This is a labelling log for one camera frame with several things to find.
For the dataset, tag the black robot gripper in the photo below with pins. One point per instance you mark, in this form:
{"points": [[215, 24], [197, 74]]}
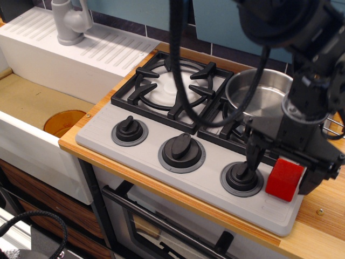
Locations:
{"points": [[301, 143]]}

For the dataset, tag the red wooden cube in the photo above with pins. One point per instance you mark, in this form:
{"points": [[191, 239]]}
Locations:
{"points": [[283, 179]]}

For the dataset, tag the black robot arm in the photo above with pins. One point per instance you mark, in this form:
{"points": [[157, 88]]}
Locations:
{"points": [[313, 32]]}

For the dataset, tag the right black stove knob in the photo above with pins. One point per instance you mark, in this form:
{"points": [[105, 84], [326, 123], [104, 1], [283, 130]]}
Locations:
{"points": [[238, 180]]}

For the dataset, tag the black stove knob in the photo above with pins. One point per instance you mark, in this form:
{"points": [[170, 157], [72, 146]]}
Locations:
{"points": [[238, 180], [181, 154], [129, 132]]}

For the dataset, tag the grey toy stove top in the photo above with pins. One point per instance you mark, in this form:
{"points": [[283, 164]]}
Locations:
{"points": [[262, 209]]}

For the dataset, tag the stainless steel pan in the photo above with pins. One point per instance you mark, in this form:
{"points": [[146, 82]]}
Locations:
{"points": [[269, 100]]}

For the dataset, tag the middle black stove knob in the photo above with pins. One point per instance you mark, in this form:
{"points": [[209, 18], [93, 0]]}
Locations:
{"points": [[181, 154]]}

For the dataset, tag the left black stove knob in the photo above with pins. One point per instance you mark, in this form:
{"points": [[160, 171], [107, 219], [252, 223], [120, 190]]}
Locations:
{"points": [[129, 132]]}

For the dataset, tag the black right burner grate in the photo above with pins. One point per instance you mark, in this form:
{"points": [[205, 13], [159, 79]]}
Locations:
{"points": [[229, 136]]}

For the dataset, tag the black burner grate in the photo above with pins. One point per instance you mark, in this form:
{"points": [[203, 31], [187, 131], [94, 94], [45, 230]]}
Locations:
{"points": [[151, 92], [229, 136]]}

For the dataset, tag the black left burner grate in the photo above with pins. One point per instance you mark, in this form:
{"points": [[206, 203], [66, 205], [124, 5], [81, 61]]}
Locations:
{"points": [[151, 92]]}

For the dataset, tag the oven door with window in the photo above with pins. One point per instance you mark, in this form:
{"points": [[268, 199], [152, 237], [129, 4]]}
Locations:
{"points": [[154, 227]]}

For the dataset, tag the wooden drawer fronts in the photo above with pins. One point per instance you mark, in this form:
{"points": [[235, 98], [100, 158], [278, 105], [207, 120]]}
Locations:
{"points": [[21, 192]]}

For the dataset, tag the orange translucent plate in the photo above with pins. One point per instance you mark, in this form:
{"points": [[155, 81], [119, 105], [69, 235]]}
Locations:
{"points": [[62, 122]]}

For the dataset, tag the white toy sink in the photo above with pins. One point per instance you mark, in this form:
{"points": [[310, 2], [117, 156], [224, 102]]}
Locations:
{"points": [[40, 78]]}

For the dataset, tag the grey toy faucet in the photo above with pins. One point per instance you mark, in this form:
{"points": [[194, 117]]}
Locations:
{"points": [[71, 24]]}

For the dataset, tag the black oven door handle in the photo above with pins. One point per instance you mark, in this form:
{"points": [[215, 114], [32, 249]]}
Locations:
{"points": [[119, 196]]}

